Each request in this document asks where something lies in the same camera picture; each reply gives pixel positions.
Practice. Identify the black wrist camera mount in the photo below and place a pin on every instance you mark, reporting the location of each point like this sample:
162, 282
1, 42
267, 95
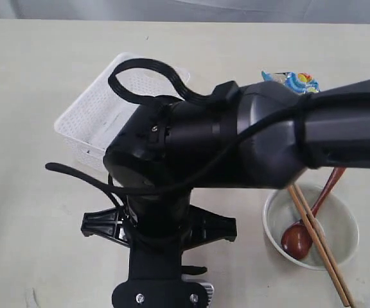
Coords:
163, 292

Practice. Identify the wooden chopstick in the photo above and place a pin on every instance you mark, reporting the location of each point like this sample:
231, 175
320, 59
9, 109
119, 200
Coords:
323, 240
322, 252

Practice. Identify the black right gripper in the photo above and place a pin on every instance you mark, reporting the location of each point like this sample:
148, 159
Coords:
157, 230

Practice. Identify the pale green ceramic bowl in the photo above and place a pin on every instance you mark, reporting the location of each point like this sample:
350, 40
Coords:
338, 224

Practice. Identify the white plastic woven basket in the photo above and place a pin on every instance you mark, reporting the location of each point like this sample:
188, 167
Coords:
93, 120

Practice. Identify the brown wooden spoon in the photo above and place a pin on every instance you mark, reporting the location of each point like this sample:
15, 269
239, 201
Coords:
296, 241

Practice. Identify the blue snack chip bag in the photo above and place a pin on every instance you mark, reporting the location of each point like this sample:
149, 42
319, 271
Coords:
300, 83

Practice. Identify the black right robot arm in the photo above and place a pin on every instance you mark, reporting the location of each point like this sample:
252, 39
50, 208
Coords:
257, 136

